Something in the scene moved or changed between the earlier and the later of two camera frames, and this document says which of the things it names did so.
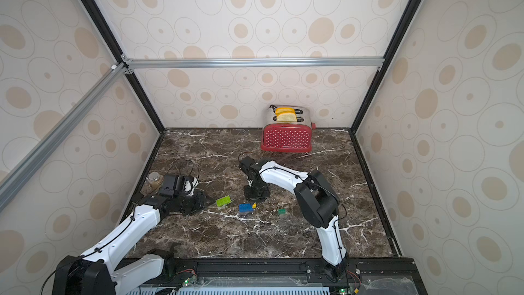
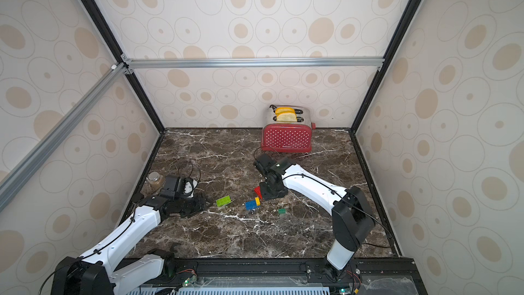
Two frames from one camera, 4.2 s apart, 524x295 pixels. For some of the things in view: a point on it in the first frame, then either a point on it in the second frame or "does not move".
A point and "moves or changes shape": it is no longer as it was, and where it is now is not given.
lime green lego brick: x=223 y=201 does not move
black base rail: x=290 y=276 does not move
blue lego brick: x=245 y=207 moves or changes shape
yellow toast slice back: x=284 y=110 does not move
